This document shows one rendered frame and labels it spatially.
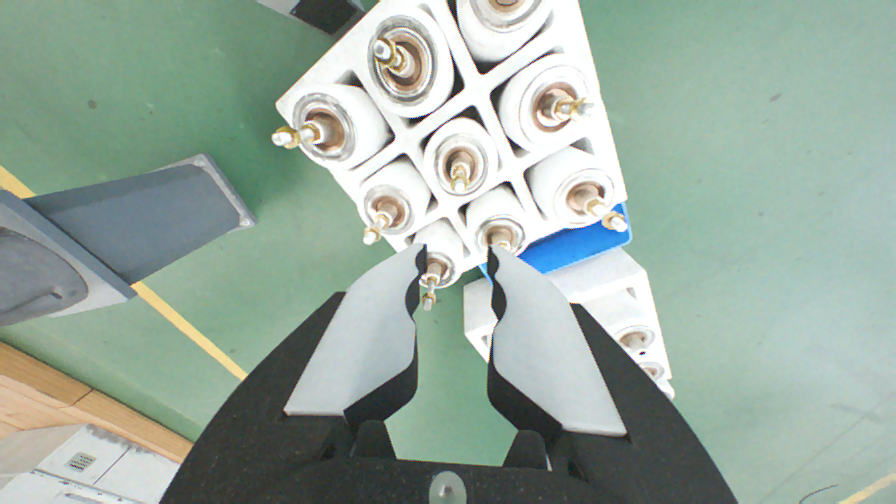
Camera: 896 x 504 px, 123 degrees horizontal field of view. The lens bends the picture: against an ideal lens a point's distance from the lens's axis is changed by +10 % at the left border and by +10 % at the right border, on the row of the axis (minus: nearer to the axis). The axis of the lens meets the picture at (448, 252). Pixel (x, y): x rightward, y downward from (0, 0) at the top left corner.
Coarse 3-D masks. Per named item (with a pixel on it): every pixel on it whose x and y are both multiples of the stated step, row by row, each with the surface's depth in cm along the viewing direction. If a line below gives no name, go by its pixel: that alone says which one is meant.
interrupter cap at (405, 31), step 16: (400, 16) 23; (384, 32) 24; (400, 32) 24; (416, 32) 24; (368, 48) 24; (416, 48) 24; (432, 48) 24; (368, 64) 25; (416, 64) 25; (432, 64) 25; (384, 80) 26; (400, 80) 26; (416, 80) 26; (432, 80) 26; (384, 96) 27; (400, 96) 27; (416, 96) 27
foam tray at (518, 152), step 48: (384, 0) 28; (432, 0) 28; (576, 0) 27; (336, 48) 30; (528, 48) 30; (576, 48) 29; (288, 96) 34; (480, 96) 32; (576, 144) 40; (432, 192) 51; (528, 192) 39; (624, 192) 38
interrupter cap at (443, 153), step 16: (448, 144) 29; (464, 144) 29; (480, 144) 29; (432, 160) 30; (448, 160) 30; (480, 160) 30; (432, 176) 31; (448, 176) 31; (480, 176) 31; (448, 192) 32; (464, 192) 32
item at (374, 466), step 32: (384, 448) 5; (512, 448) 5; (544, 448) 5; (288, 480) 4; (320, 480) 4; (352, 480) 4; (384, 480) 4; (416, 480) 4; (448, 480) 4; (480, 480) 4; (512, 480) 4; (544, 480) 4; (576, 480) 4
